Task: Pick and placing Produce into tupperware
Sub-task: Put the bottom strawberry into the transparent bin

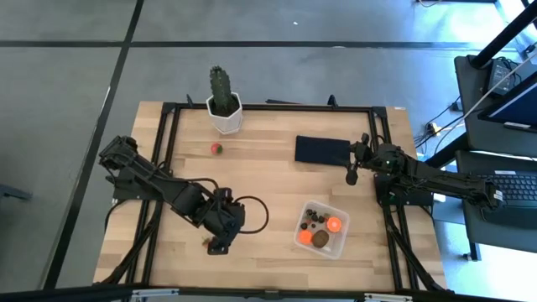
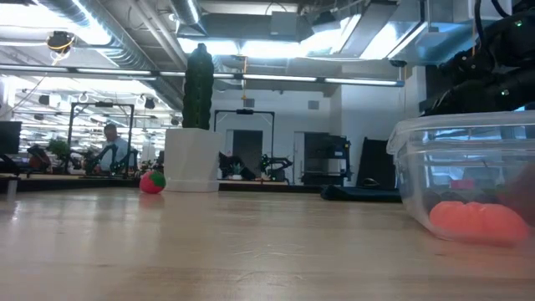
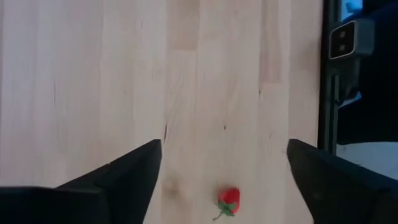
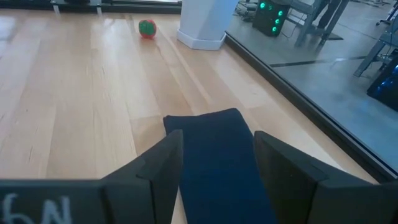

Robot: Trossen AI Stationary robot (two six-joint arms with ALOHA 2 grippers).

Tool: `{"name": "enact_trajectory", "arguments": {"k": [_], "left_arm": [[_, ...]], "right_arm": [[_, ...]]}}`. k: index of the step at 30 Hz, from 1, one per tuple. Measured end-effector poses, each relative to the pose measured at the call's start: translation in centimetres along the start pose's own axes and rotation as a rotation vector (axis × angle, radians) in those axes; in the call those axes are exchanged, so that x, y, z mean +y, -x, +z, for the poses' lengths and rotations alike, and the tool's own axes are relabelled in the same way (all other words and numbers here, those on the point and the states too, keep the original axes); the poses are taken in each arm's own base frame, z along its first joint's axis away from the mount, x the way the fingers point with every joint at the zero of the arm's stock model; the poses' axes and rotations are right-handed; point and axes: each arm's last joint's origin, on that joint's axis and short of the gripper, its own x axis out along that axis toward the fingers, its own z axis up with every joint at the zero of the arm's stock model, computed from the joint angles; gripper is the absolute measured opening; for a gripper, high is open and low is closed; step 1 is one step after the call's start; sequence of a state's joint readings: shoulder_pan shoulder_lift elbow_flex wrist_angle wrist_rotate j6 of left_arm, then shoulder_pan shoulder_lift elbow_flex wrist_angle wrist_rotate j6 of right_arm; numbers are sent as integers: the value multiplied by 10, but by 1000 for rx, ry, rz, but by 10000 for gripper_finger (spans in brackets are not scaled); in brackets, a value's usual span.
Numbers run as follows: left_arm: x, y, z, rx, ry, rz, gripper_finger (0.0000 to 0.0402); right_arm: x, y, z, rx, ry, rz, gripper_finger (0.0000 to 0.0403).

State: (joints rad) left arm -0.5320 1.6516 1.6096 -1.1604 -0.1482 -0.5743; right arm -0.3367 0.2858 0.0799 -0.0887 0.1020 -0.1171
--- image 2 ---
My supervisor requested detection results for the black table frame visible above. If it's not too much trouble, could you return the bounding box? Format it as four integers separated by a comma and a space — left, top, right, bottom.
0, 176, 380, 196

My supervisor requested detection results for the small silver air duct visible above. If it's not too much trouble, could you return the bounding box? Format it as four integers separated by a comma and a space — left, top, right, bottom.
169, 0, 208, 35

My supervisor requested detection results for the clear plastic container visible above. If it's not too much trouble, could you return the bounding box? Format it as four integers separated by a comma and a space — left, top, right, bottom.
386, 110, 535, 247

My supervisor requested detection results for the round ceiling sensor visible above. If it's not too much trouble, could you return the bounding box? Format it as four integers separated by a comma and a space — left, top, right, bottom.
45, 30, 77, 54

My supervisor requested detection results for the linear ceiling light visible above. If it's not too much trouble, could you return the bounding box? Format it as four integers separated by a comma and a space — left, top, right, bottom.
0, 64, 405, 87

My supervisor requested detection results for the green potted plant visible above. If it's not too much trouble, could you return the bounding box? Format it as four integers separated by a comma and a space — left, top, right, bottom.
48, 139, 71, 156

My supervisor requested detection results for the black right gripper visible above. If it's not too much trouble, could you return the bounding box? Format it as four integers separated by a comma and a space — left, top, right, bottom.
421, 68, 513, 117

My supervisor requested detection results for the large silver air duct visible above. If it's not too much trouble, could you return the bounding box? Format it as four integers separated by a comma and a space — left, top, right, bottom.
37, 0, 187, 112

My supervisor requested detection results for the dark doorway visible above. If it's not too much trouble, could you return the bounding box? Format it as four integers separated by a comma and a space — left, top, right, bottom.
232, 129, 264, 176

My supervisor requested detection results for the black monitor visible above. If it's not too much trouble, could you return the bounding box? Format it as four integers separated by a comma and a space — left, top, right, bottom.
0, 120, 23, 155

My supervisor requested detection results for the round red fruit toy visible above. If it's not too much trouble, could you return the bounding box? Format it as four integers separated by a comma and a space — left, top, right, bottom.
139, 170, 167, 195

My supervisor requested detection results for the grey ceiling box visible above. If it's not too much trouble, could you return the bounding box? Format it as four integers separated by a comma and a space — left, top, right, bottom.
270, 11, 300, 37

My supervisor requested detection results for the white plant pot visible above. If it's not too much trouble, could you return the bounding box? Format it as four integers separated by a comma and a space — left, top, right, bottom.
162, 127, 222, 193

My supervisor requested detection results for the black rig frame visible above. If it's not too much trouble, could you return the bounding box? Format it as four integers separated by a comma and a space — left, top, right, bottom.
65, 102, 135, 176
214, 109, 276, 168

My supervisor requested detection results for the black equipment cart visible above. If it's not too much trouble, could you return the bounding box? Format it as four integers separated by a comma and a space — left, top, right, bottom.
300, 132, 353, 186

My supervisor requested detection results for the black leaning panel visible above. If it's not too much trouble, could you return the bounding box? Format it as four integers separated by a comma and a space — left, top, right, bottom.
357, 136, 398, 189

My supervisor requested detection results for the tall green cactus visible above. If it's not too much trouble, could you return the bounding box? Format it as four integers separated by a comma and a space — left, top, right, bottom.
182, 43, 216, 130

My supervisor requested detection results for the person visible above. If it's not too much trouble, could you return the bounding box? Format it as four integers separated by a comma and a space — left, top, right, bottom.
98, 123, 131, 173
27, 144, 54, 172

